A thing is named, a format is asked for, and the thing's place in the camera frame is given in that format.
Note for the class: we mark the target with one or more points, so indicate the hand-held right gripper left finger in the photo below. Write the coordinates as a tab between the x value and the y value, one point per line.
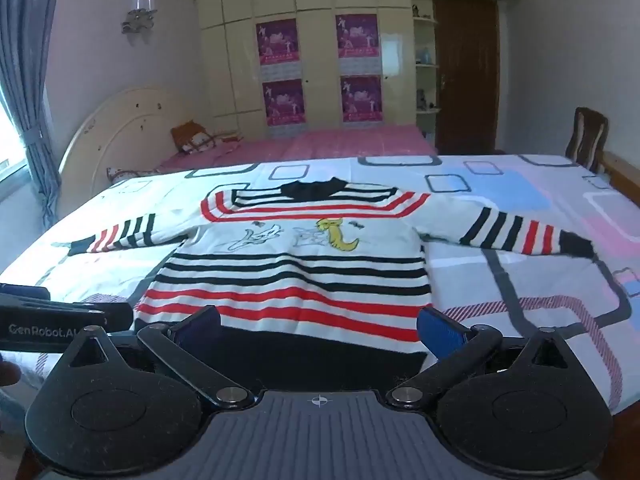
200	331

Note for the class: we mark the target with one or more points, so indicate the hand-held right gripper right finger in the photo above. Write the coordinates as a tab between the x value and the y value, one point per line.
440	336

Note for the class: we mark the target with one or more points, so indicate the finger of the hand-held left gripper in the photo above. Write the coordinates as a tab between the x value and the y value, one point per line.
119	317

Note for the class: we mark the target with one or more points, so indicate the striped knit sweater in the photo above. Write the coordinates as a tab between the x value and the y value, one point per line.
300	270

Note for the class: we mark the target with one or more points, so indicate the person's left hand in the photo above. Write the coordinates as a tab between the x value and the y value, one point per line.
7	374

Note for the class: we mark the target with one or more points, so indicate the patterned bed sheet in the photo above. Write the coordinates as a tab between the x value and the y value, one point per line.
525	270

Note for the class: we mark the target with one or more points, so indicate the brown white patterned pillow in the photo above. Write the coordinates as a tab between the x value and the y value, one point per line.
132	174

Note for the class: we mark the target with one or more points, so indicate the window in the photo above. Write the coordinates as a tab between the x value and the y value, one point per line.
9	145

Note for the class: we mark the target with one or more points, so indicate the cream arched headboard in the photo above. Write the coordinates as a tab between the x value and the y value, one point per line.
125	130

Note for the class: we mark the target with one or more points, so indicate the pink pillow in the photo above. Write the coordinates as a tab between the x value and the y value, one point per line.
227	141

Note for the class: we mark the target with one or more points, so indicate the orange patterned cushion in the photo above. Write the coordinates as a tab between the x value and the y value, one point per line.
192	137

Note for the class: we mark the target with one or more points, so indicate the pink bed sheet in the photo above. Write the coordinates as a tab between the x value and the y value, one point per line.
325	147

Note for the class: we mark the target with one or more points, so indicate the wooden chair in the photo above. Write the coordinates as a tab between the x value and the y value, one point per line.
587	137

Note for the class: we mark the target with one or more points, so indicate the corner shelf unit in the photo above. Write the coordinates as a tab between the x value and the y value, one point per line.
425	80

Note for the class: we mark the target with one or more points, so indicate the brown wooden door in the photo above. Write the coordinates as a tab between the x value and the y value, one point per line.
467	75

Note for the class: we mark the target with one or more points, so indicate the blue curtain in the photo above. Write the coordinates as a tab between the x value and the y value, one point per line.
25	60

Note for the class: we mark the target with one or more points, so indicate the white paper sheet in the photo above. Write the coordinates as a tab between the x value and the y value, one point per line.
390	55

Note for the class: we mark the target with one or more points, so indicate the cream wardrobe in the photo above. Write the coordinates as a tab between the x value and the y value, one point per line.
320	35

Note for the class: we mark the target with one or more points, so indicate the purple wall calendar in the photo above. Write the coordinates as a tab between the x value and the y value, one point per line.
361	99
277	42
283	102
356	37

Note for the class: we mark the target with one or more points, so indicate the wooden bed frame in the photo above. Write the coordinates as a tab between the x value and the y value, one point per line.
622	175

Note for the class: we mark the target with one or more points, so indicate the glass wall lamp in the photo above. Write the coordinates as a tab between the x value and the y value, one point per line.
139	15

